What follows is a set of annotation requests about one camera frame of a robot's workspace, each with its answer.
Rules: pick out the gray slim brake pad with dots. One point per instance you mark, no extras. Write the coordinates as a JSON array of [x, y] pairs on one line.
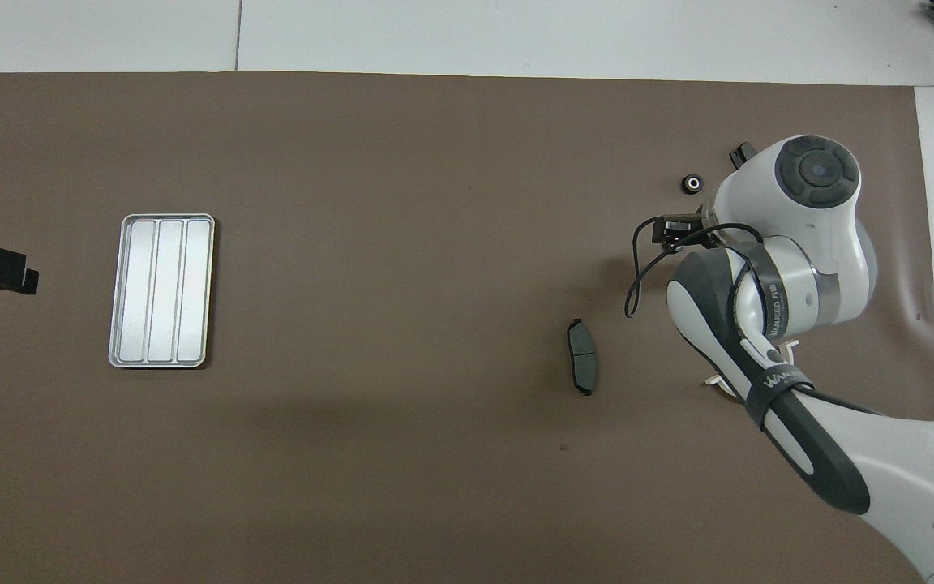
[[583, 357]]

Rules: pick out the silver metal tray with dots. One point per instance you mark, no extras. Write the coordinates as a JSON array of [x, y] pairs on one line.
[[160, 292]]

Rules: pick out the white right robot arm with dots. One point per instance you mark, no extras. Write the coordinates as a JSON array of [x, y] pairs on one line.
[[799, 243]]

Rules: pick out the black grooved brake pad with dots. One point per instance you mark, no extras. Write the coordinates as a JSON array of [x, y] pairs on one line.
[[741, 154]]

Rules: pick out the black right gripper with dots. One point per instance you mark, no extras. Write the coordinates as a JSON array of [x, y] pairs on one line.
[[698, 223]]

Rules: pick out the brown paper mat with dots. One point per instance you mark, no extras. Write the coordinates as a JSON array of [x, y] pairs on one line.
[[394, 203]]

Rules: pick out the black bearing gear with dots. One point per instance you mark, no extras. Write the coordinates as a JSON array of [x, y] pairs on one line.
[[691, 176]]

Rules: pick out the white semicircular bracket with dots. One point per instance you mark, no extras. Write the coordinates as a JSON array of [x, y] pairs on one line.
[[713, 380]]

